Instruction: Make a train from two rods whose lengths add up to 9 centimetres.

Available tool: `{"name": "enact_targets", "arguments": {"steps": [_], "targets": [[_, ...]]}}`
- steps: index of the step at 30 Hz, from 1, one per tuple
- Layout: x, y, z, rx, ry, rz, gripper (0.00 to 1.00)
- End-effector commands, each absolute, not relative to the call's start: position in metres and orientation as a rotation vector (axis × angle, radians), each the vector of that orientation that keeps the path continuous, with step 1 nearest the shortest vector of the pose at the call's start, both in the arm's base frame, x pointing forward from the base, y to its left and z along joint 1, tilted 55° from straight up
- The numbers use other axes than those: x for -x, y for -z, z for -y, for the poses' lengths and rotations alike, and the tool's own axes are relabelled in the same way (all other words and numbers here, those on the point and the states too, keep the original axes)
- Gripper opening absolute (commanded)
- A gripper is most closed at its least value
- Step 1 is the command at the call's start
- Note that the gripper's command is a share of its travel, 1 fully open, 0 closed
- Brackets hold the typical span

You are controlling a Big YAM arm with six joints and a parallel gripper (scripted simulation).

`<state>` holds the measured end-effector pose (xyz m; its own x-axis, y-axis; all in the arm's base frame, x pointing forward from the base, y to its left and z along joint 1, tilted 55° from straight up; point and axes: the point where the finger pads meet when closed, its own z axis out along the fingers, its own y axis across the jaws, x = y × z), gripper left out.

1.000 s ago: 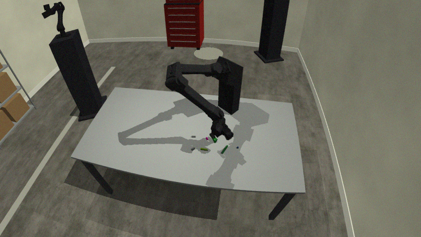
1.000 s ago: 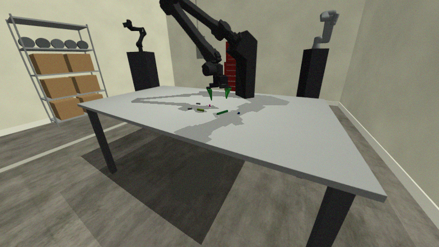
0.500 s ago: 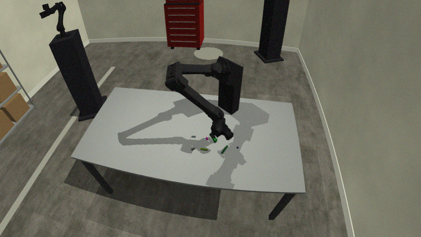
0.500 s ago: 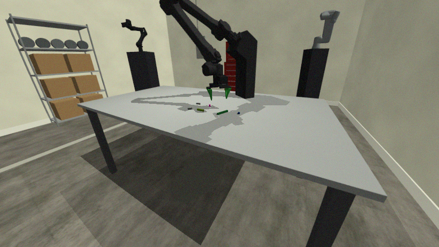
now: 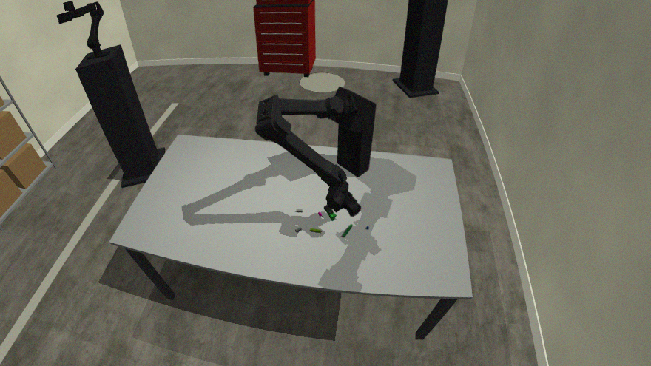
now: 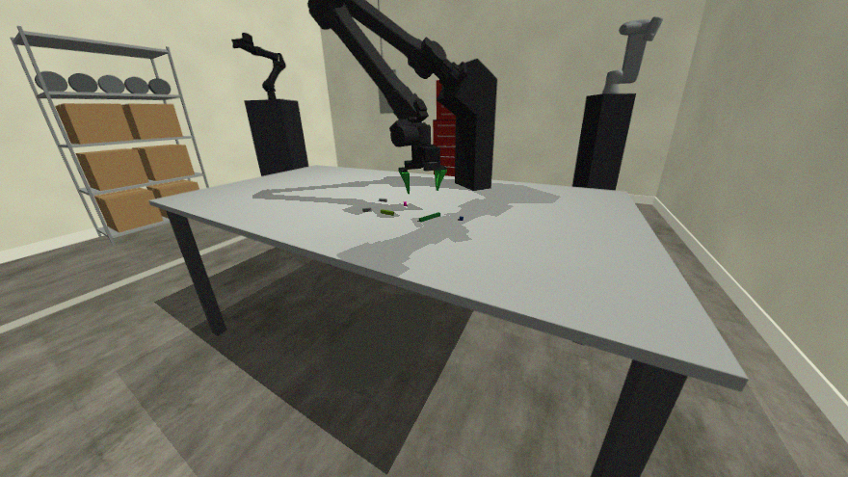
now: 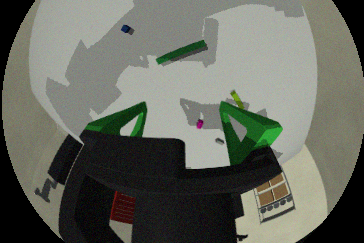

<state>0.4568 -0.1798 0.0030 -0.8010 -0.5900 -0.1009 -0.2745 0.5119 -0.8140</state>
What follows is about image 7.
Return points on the magenta rod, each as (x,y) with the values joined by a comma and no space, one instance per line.
(200,124)

